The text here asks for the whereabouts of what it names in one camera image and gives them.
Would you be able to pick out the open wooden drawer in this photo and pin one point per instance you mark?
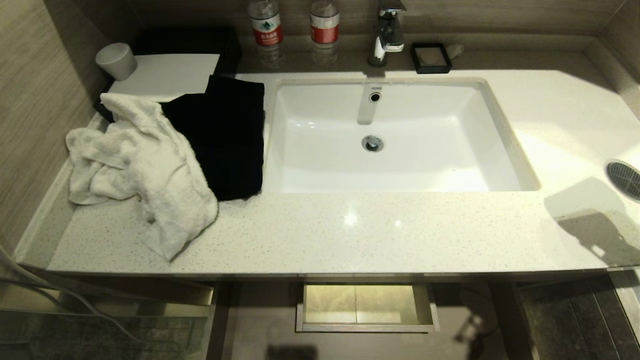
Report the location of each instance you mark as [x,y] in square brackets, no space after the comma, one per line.
[367,307]

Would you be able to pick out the chrome sink drain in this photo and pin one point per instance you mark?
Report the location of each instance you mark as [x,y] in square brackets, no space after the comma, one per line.
[372,143]

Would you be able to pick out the white ceramic sink basin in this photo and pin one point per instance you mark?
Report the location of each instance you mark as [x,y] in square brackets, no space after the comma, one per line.
[400,150]

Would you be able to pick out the black folded towel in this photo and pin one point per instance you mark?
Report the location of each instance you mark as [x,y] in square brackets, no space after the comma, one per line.
[225,135]

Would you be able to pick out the water bottle with red label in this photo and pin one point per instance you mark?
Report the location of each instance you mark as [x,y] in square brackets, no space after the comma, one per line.
[324,27]
[265,30]

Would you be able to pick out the chrome faucet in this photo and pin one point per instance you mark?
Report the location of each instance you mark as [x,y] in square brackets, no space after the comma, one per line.
[387,32]

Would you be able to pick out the black square soap dish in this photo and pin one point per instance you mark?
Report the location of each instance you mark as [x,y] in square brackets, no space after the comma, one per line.
[431,57]

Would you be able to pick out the white crumpled towel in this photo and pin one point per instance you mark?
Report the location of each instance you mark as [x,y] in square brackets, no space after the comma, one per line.
[150,170]

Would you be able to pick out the white rectangular tray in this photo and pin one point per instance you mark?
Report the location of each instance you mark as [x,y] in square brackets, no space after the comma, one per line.
[170,75]

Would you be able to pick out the black box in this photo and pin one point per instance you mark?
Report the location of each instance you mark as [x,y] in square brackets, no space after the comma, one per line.
[190,41]

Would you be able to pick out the grey cup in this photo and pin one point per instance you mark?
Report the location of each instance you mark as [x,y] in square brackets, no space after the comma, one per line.
[116,61]

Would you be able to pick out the round metal grille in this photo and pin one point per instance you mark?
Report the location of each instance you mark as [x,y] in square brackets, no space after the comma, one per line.
[625,179]

